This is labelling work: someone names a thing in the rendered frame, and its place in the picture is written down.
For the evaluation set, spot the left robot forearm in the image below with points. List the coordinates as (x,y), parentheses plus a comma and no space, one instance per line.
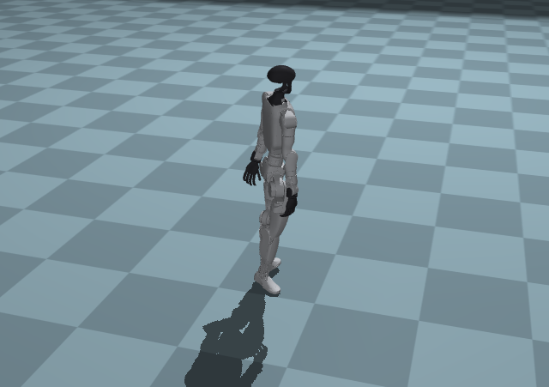
(260,147)

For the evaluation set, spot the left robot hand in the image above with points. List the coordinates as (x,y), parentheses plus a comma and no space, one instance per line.
(252,169)

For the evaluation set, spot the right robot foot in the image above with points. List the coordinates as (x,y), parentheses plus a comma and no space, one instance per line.
(267,283)

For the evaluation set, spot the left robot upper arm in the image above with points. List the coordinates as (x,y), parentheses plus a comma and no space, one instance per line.
(263,96)

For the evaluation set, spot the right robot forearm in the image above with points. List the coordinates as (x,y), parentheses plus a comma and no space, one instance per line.
(290,171)

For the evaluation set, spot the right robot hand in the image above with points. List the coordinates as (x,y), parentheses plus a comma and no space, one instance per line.
(291,203)

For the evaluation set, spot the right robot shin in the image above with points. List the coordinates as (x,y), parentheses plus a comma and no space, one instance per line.
(268,249)

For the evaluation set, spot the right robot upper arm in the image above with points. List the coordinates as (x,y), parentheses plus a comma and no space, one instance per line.
(288,124)

